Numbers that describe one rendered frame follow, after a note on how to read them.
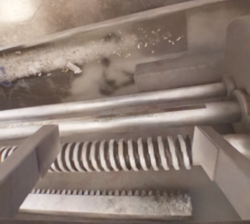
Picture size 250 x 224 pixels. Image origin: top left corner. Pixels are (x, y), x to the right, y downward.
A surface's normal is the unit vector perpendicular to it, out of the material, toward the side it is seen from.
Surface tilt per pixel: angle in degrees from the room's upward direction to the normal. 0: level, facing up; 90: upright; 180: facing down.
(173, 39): 0
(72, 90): 0
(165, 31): 0
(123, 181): 90
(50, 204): 90
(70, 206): 90
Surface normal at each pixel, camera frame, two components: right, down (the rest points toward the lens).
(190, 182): -0.24, -0.78
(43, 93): -0.11, 0.61
